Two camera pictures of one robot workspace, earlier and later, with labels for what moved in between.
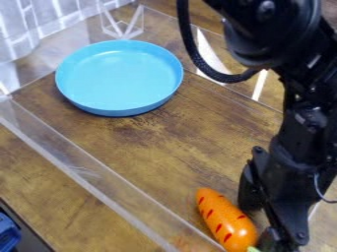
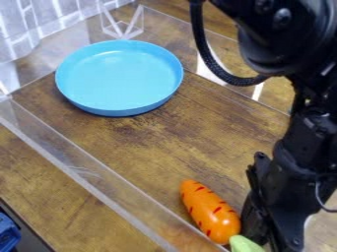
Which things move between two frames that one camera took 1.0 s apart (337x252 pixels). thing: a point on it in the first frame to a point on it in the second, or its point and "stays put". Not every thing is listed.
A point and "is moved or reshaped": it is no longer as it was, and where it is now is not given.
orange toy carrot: x=227 y=225 is moved or reshaped
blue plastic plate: x=115 y=78 stays put
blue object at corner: x=11 y=234 stays put
